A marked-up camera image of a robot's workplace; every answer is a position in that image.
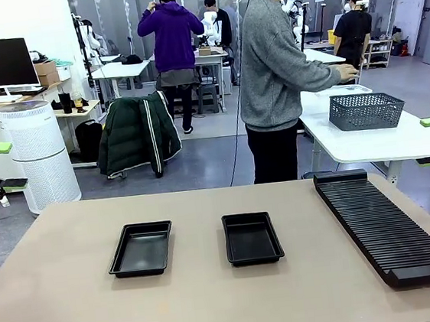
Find black rectangular ESD tray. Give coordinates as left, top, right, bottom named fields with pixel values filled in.
left=103, top=220, right=178, bottom=281
left=221, top=209, right=286, bottom=269

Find person's right forearm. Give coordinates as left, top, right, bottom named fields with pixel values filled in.
left=292, top=50, right=344, bottom=94

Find person's right hand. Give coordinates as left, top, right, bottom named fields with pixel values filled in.
left=337, top=61, right=361, bottom=82

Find white cylindrical air purifier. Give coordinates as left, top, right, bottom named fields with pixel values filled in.
left=0, top=96, right=84, bottom=219

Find white rounded work table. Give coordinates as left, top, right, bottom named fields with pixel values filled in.
left=292, top=76, right=430, bottom=199

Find grey plastic mesh basket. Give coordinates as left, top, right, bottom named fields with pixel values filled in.
left=326, top=88, right=409, bottom=135

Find black cloth bundle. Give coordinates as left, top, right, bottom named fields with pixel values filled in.
left=49, top=95, right=90, bottom=111

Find black slotted board rack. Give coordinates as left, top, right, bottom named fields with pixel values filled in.
left=312, top=161, right=430, bottom=298

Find black tumbler cup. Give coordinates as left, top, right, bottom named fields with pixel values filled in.
left=58, top=90, right=75, bottom=115

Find brown cardboard box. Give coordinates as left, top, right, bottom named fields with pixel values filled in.
left=33, top=60, right=61, bottom=88

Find black backpack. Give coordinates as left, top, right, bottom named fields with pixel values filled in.
left=73, top=119, right=107, bottom=164

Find low storage shelf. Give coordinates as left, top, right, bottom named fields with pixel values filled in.
left=363, top=36, right=396, bottom=70

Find clear plastic box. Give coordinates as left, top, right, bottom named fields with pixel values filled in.
left=314, top=82, right=373, bottom=99

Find small white box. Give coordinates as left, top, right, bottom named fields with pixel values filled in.
left=55, top=64, right=73, bottom=82

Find small beige side desk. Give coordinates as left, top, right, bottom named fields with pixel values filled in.
left=47, top=99, right=108, bottom=171

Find person in black cap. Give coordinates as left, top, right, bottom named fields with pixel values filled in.
left=330, top=0, right=380, bottom=86

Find black tripod stand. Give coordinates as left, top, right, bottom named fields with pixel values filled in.
left=70, top=11, right=98, bottom=106

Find dark green puffer jacket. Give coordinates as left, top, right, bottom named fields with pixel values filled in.
left=90, top=88, right=186, bottom=184

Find white height-adjustable table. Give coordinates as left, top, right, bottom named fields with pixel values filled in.
left=90, top=58, right=155, bottom=105

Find seated person in light jacket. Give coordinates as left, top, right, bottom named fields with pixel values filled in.
left=80, top=18, right=109, bottom=59

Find black cap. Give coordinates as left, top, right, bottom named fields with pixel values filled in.
left=121, top=53, right=143, bottom=66

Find person in grey sweater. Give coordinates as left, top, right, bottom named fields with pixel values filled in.
left=228, top=0, right=337, bottom=186

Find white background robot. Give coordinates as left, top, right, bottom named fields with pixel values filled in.
left=199, top=9, right=223, bottom=47
left=279, top=0, right=314, bottom=47

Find person in purple hoodie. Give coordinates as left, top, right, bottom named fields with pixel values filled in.
left=133, top=0, right=216, bottom=138

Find grey plastic stool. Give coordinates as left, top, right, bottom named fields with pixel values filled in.
left=195, top=82, right=223, bottom=115

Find grey background work table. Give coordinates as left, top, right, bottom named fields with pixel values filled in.
left=191, top=46, right=236, bottom=113

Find person in black shirt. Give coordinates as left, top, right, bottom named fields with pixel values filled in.
left=197, top=0, right=239, bottom=89

